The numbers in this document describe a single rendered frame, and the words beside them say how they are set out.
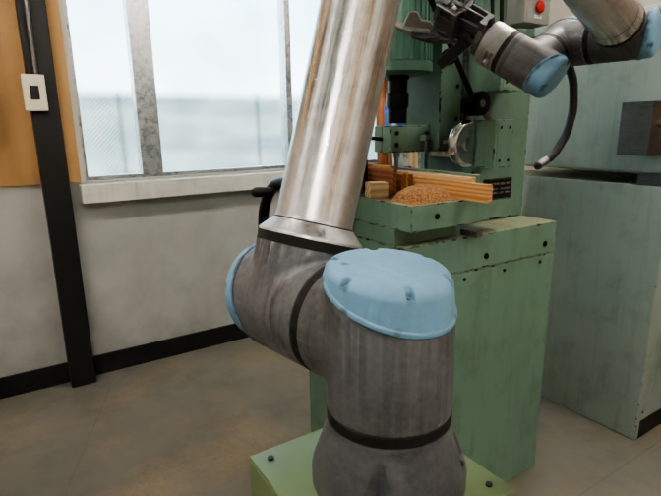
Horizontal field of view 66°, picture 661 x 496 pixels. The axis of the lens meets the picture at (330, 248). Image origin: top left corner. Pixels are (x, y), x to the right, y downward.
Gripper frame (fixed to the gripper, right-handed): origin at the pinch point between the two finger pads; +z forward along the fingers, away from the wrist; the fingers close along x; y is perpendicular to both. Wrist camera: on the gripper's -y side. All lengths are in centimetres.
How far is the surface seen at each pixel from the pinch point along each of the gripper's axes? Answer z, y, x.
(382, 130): -5.7, -25.5, 14.6
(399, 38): 0.5, -8.0, 2.2
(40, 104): 114, -61, 66
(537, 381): -78, -78, 23
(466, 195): -35.1, -19.4, 19.7
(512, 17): -13.1, -13.7, -27.7
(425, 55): -5.3, -11.9, -1.0
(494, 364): -64, -62, 33
